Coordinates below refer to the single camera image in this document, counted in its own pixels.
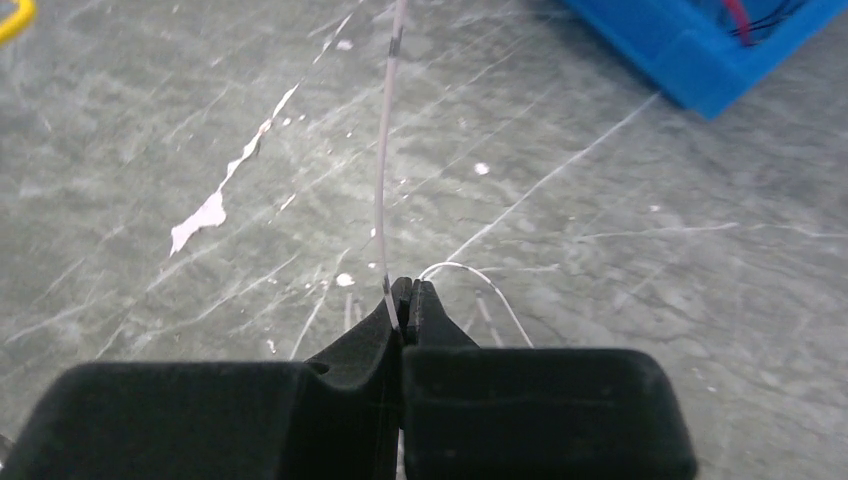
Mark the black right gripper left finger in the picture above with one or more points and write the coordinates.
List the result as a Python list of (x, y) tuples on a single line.
[(335, 415)]

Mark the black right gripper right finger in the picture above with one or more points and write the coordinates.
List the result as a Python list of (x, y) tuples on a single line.
[(546, 413)]

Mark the blue plastic bin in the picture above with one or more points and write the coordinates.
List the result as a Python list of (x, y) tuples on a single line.
[(705, 55)]

